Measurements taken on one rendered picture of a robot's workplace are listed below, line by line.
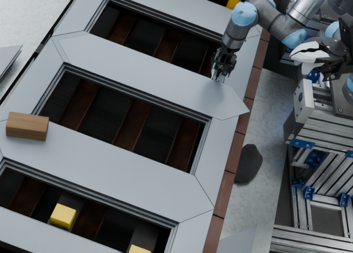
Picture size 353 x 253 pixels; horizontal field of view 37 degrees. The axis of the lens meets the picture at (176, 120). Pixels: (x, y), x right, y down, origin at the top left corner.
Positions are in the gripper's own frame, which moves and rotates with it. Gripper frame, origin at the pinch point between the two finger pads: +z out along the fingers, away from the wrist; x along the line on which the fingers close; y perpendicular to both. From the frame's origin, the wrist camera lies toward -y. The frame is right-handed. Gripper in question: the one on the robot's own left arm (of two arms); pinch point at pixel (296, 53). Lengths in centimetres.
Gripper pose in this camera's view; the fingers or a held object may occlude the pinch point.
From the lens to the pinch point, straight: 128.1
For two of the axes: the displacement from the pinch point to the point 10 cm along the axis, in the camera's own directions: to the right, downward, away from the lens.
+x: -3.8, -6.9, 6.2
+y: -1.8, 7.1, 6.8
